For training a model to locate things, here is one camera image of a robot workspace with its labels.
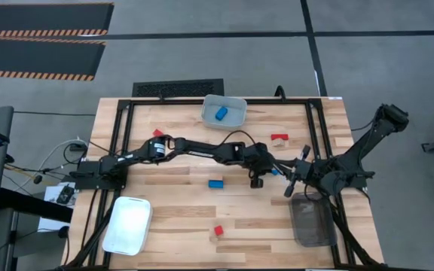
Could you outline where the small black handheld device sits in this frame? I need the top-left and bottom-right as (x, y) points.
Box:
(57, 184), (75, 206)

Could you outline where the black ribbed floor mat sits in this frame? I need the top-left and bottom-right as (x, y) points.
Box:
(132, 78), (225, 98)

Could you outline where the white paper sheet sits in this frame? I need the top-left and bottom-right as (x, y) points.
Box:
(37, 181), (78, 233)

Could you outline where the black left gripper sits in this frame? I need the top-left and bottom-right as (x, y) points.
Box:
(243, 144), (281, 189)

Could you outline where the white cable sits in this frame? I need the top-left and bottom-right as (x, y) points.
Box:
(38, 138), (90, 172)

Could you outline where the thin black floor cable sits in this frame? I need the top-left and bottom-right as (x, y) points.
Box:
(13, 110), (96, 117)

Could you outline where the white plastic bin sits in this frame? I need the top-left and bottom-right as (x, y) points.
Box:
(101, 196), (154, 257)

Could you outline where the dark smoky plastic bin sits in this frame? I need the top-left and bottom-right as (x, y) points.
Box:
(289, 190), (338, 248)

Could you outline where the black aluminium table frame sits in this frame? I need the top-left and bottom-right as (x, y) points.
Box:
(61, 96), (390, 271)

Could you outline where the grey translucent plastic bin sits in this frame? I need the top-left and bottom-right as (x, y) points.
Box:
(200, 93), (248, 132)

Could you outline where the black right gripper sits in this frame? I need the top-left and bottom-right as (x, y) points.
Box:
(277, 145), (322, 198)

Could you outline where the black hazard-striped floor mat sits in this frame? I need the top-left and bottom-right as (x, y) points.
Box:
(0, 37), (106, 82)
(0, 2), (115, 38)

